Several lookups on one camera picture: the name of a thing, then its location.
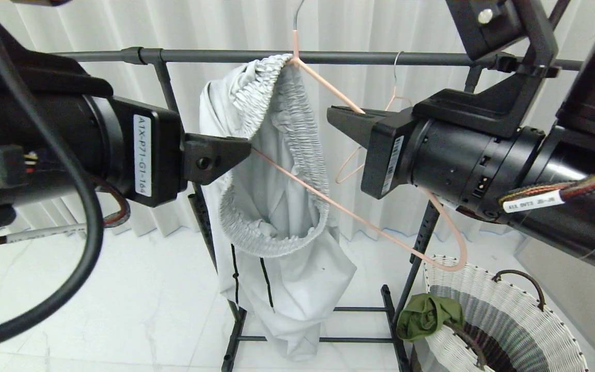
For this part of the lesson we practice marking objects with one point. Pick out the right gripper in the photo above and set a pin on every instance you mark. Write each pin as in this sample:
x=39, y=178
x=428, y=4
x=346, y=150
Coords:
x=457, y=165

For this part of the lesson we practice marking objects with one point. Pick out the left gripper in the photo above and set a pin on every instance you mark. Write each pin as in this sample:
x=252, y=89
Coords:
x=158, y=155

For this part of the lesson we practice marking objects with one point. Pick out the pink clothes hanger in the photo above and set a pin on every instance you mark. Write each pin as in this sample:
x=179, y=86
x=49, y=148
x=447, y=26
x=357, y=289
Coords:
x=395, y=77
x=331, y=86

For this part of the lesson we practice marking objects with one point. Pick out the pale grey shorts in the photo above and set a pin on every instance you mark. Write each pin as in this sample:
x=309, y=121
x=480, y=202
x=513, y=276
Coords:
x=287, y=279

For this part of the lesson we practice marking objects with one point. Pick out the green garment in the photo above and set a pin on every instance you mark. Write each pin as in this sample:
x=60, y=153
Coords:
x=424, y=316

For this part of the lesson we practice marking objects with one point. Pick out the black clothes rack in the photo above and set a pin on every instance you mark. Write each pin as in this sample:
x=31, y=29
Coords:
x=225, y=56

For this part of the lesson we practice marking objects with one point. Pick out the white laundry basket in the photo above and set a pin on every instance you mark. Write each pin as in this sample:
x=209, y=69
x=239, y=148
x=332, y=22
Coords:
x=535, y=320

